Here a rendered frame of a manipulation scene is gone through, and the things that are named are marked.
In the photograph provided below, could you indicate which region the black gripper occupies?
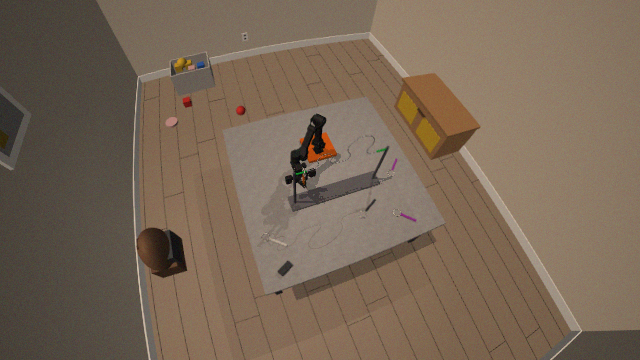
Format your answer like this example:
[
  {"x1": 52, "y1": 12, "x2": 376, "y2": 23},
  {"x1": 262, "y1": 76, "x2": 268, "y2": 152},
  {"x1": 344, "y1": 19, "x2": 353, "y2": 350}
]
[{"x1": 285, "y1": 164, "x2": 316, "y2": 189}]

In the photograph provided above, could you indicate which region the thin grey wire with green section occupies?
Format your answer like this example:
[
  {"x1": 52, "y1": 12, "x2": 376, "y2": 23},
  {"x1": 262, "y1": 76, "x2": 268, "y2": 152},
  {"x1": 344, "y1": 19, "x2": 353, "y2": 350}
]
[{"x1": 288, "y1": 146, "x2": 389, "y2": 212}]

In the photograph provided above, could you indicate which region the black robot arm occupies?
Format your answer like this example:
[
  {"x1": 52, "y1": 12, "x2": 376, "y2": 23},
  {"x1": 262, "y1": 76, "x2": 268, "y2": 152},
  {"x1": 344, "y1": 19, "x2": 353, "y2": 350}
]
[{"x1": 290, "y1": 113, "x2": 327, "y2": 173}]

